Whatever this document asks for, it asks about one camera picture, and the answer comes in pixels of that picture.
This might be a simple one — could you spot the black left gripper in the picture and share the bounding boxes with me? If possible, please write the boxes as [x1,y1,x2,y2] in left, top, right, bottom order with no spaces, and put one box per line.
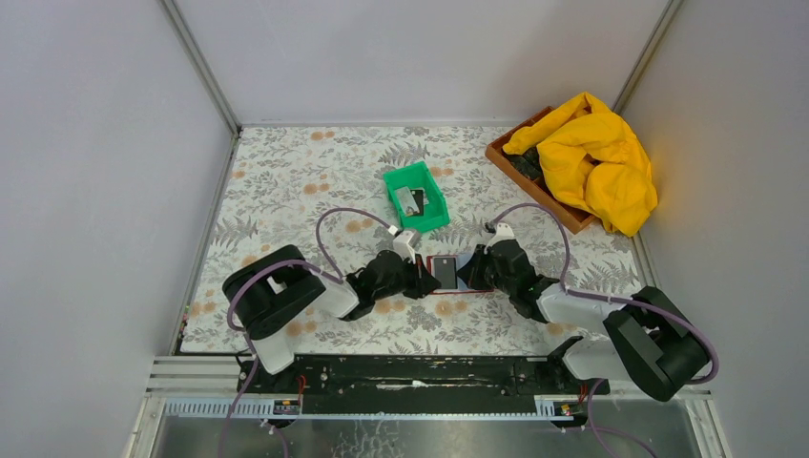
[372,253,441,303]

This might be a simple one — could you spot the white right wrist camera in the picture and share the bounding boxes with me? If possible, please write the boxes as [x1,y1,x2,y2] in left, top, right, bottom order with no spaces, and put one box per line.
[485,222,516,253]

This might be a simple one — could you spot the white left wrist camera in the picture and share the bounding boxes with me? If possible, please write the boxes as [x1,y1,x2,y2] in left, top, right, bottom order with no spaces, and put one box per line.
[387,225,421,264]

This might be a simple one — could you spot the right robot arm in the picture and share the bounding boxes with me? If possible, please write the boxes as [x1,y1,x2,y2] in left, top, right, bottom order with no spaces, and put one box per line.
[457,239,717,402]

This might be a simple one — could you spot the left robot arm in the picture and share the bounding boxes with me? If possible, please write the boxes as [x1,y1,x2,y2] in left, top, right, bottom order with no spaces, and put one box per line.
[222,245,441,392]

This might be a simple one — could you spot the green plastic bin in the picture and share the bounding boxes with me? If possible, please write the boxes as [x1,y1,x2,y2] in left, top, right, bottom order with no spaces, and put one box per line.
[383,161,450,233]

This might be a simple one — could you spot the black VIP credit card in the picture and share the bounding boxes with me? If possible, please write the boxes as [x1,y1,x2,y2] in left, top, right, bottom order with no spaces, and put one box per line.
[405,189,426,217]

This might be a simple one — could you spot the dark grey credit card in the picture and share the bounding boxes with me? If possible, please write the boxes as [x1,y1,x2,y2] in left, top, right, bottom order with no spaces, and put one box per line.
[432,256,458,290]

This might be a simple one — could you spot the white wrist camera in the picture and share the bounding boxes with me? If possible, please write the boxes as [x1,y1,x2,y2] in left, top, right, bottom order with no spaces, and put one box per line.
[485,222,516,253]
[387,225,421,264]

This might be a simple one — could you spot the red leather card holder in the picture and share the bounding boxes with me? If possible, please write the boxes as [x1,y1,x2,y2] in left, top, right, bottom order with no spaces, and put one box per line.
[426,253,489,295]

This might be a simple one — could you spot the yellow cloth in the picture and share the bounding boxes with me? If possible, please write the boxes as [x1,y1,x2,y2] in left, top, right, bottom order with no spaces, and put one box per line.
[501,92,658,237]

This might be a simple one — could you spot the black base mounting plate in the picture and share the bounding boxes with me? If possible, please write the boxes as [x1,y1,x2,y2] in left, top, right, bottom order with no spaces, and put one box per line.
[237,354,610,416]

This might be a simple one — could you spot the floral patterned table mat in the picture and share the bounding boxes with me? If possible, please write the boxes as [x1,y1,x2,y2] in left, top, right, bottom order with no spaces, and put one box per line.
[178,126,645,355]

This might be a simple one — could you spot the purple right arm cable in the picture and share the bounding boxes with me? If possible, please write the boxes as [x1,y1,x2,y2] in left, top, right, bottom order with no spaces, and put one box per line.
[485,202,720,458]

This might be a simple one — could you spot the brown wooden tray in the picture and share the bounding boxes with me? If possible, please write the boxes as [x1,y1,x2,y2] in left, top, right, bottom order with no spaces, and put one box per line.
[486,106,597,234]

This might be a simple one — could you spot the dark items in tray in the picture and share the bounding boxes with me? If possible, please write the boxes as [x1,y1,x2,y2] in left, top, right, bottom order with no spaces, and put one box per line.
[508,146,544,181]

